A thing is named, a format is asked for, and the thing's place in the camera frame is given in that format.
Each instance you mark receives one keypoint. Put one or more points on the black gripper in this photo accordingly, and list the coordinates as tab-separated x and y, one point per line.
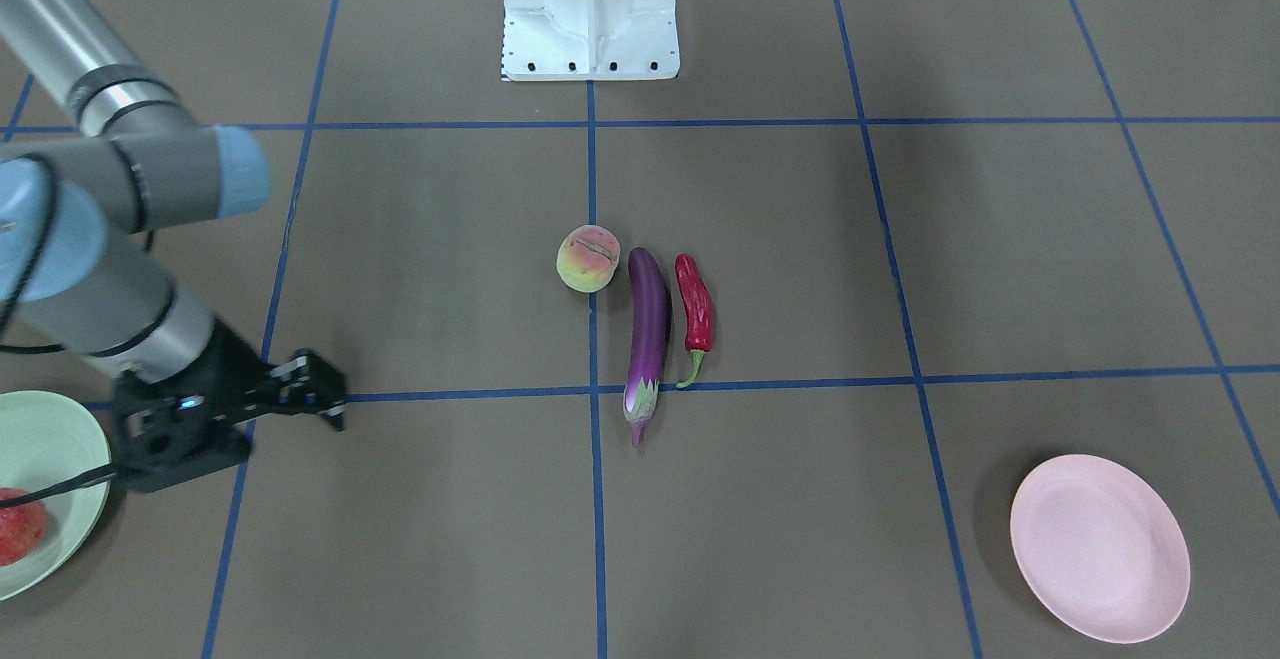
231	358

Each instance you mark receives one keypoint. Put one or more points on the yellow pink peach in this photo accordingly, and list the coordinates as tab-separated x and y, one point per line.
587	258

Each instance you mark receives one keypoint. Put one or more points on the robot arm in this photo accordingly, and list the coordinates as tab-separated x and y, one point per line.
71	208

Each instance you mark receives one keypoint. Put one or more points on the purple eggplant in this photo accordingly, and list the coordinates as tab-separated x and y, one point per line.
651	314

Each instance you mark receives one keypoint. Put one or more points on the red chili pepper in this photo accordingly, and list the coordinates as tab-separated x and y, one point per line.
700	334

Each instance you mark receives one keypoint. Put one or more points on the pink plate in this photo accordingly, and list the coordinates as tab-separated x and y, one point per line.
1100	549

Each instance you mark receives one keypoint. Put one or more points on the white camera stand base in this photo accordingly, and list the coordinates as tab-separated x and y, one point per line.
589	40

